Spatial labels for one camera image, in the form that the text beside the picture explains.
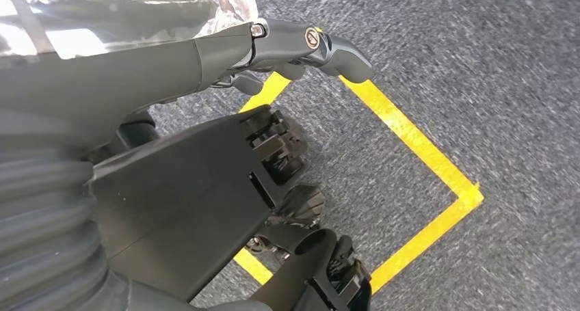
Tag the yellow floor tape rectangle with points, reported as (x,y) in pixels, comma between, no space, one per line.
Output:
(408,134)

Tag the black right robot leg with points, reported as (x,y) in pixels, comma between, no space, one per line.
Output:
(285,282)

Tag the clear plastic film cover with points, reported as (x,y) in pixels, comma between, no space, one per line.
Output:
(113,14)

